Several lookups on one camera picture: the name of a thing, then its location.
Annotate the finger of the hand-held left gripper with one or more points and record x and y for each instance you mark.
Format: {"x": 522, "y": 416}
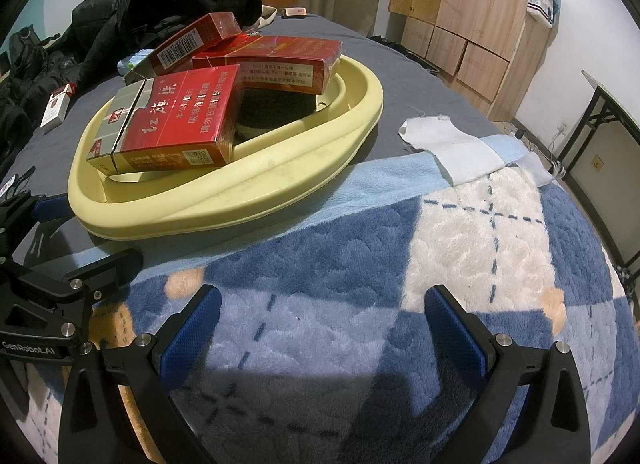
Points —
{"x": 115, "y": 266}
{"x": 52, "y": 207}

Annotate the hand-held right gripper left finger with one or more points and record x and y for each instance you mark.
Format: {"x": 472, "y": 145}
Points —
{"x": 192, "y": 329}

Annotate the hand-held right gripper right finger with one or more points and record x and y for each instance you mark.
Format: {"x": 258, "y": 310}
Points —
{"x": 455, "y": 329}

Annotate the pale yellow plastic tray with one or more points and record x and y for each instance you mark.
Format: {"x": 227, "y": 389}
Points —
{"x": 225, "y": 199}

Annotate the red white cigarette carton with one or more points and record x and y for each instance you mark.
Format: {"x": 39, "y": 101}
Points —
{"x": 180, "y": 118}

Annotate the dark red cigarette box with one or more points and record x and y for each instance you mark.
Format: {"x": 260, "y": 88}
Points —
{"x": 200, "y": 38}

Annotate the glossy red cigarette box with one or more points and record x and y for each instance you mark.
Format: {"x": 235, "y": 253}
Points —
{"x": 280, "y": 51}

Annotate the white red cigarette pack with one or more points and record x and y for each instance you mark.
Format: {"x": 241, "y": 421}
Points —
{"x": 55, "y": 108}

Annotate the blue white plaid blanket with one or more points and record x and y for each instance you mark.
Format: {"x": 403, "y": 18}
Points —
{"x": 350, "y": 264}

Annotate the pale plastic bottle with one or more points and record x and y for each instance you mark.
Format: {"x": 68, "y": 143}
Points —
{"x": 132, "y": 62}

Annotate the white cloth piece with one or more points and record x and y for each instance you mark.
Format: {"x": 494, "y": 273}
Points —
{"x": 450, "y": 148}

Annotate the black jacket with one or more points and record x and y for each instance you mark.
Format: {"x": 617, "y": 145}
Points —
{"x": 125, "y": 3}

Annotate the grey bed sheet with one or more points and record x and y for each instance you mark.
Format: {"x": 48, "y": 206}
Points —
{"x": 400, "y": 73}

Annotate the beige cloth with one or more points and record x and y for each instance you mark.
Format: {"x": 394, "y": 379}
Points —
{"x": 265, "y": 16}

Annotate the wooden wardrobe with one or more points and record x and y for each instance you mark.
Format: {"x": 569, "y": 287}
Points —
{"x": 475, "y": 18}

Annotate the small pink box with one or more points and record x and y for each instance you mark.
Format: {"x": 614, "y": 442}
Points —
{"x": 295, "y": 12}

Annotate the white hanging bag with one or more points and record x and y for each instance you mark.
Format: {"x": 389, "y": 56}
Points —
{"x": 540, "y": 3}

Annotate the white wall socket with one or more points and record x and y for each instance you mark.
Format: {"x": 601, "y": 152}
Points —
{"x": 562, "y": 128}

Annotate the black frame table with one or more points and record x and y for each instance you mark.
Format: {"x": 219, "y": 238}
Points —
{"x": 617, "y": 96}

